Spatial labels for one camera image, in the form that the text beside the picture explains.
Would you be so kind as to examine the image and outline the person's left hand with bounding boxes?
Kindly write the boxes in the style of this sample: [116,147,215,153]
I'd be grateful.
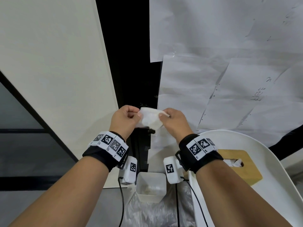
[109,105,144,141]

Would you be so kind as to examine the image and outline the person's right hand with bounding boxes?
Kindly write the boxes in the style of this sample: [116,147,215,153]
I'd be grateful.
[158,108,194,144]

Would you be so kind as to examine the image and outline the white tissue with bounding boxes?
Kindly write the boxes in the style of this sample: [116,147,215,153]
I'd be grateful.
[135,107,170,131]
[223,158,244,168]

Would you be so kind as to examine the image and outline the wooden tissue box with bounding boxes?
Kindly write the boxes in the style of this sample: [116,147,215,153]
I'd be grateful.
[183,149,263,186]

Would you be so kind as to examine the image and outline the person's right forearm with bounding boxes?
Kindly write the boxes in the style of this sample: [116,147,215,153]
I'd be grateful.
[195,159,293,227]

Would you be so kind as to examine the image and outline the person's left forearm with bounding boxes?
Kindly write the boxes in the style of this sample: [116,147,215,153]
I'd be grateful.
[9,156,109,227]

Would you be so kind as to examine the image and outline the black left wristband with markers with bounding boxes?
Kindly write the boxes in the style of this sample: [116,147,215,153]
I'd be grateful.
[82,131,129,172]

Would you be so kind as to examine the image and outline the black wristband with markers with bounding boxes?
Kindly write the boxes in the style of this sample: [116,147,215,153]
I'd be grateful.
[82,131,129,172]
[175,134,224,174]

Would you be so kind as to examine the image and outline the black right wristband with markers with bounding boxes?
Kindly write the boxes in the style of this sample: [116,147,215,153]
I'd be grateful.
[175,134,224,174]

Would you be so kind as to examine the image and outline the white plastic bin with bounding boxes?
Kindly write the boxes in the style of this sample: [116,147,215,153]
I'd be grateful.
[135,172,167,203]

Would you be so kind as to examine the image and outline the clear plastic sheet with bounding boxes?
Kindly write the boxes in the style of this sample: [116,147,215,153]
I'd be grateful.
[123,184,197,227]

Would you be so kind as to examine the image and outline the white paper sheets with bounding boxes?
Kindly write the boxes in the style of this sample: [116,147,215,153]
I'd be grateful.
[146,0,303,173]

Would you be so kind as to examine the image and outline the black framed glass partition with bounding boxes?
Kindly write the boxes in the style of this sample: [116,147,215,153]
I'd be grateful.
[0,71,80,192]

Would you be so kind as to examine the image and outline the white plastic chair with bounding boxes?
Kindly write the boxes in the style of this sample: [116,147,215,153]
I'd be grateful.
[188,130,303,227]

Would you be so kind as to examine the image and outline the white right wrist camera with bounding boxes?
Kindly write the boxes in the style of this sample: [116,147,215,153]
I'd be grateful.
[163,156,185,184]

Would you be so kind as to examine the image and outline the black left camera cable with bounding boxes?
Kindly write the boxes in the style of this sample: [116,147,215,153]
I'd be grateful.
[118,177,125,227]

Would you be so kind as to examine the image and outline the black camera cable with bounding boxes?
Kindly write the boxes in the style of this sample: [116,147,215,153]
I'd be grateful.
[118,177,125,227]
[181,177,209,227]

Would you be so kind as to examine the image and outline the black right camera cable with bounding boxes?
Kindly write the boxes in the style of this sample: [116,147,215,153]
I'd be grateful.
[181,177,209,227]

